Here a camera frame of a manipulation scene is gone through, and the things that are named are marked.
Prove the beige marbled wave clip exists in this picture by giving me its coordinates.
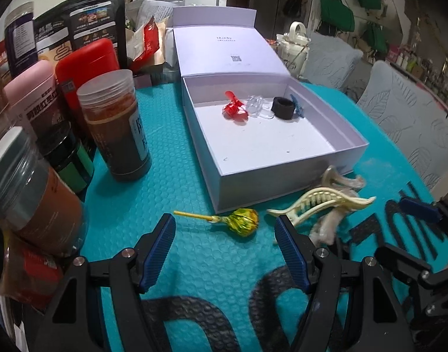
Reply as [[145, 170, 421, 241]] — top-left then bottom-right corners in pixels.
[[307, 164, 368, 247]]

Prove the cream claw hair clip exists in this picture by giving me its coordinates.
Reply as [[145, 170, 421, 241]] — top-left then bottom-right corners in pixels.
[[266, 187, 376, 227]]

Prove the yellow lollipop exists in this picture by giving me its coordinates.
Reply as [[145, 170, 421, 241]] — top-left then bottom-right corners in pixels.
[[173, 208, 260, 238]]

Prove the blue fishbone hair clip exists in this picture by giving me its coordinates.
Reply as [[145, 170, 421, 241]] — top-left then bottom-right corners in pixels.
[[290, 94, 304, 118]]

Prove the black round hair tie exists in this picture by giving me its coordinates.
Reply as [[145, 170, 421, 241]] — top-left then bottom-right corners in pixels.
[[270, 96, 297, 121]]

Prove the clear plastic hair clip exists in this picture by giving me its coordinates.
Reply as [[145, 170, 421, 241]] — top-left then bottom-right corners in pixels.
[[245, 95, 274, 119]]

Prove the red flower hair clip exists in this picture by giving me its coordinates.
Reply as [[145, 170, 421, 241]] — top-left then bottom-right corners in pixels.
[[223, 91, 249, 122]]

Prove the teal bubble mailer mat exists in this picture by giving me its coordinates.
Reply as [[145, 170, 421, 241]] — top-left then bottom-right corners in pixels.
[[82, 84, 448, 351]]

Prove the grey leaf cushion near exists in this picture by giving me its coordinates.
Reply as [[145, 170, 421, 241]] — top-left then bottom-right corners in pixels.
[[357, 61, 448, 189]]

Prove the grey leaf cushion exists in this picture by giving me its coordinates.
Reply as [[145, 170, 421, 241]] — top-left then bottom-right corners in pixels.
[[357, 61, 448, 189], [300, 32, 363, 92]]

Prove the lavender open gift box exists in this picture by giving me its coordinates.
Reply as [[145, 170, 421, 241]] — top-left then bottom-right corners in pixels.
[[173, 6, 368, 213]]

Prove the brown spice jar clear lid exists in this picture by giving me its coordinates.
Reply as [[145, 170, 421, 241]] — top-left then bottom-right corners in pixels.
[[77, 69, 151, 181]]

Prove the grey leaf cushion far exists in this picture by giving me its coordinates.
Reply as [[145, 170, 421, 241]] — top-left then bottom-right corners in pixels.
[[300, 32, 363, 92]]

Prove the pink lidded jar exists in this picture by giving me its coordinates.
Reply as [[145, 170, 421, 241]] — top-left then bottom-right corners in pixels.
[[4, 60, 65, 141]]

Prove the red cylindrical canister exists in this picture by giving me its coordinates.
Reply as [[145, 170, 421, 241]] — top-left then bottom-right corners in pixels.
[[55, 38, 119, 121]]

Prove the white cream kettle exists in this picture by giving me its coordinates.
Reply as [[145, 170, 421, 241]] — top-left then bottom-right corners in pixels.
[[277, 21, 311, 79]]

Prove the green tote bag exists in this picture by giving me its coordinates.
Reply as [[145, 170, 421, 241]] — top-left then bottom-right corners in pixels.
[[319, 0, 355, 37]]

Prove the black snack pouch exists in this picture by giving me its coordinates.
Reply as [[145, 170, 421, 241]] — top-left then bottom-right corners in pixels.
[[34, 0, 127, 68]]

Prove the purple label jar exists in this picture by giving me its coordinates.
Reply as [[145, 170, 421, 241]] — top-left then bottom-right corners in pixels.
[[4, 2, 38, 79]]

